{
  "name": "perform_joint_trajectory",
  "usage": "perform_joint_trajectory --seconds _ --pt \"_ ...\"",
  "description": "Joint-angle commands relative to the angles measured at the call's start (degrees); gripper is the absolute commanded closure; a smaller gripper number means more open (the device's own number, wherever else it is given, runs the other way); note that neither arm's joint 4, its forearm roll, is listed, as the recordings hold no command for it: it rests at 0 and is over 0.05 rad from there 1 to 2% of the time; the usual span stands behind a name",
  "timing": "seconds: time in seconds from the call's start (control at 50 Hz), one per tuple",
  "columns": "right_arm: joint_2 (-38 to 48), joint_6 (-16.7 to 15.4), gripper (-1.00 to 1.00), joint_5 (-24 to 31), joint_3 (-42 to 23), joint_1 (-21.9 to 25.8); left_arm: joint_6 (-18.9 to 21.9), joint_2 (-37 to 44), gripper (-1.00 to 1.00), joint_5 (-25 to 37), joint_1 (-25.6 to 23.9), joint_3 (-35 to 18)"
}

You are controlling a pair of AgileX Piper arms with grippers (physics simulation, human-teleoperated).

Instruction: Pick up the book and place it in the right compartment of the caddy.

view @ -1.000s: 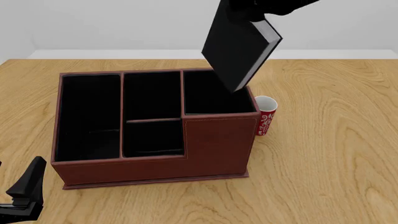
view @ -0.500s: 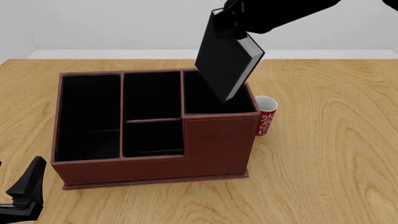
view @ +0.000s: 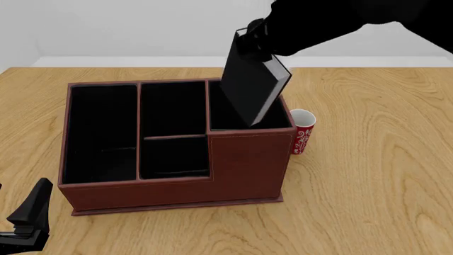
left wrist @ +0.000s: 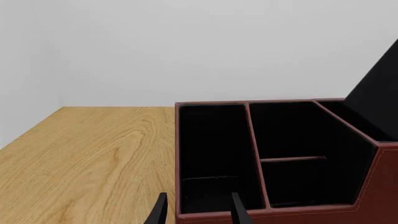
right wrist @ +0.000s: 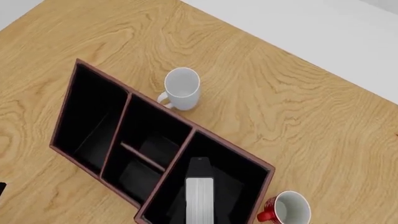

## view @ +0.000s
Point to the black book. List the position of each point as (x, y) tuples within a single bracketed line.
[(247, 87)]

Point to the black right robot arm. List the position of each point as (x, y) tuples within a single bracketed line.
[(339, 18)]

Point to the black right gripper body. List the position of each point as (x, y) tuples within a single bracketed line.
[(256, 26)]

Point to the red mug with white pattern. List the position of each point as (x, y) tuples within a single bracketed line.
[(303, 138)]

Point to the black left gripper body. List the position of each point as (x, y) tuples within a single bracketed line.
[(24, 240)]

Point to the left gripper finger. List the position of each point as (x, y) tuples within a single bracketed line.
[(35, 204)]

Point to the red-brown desk caddy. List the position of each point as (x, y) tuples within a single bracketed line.
[(247, 164)]

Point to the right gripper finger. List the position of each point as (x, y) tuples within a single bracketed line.
[(253, 47)]

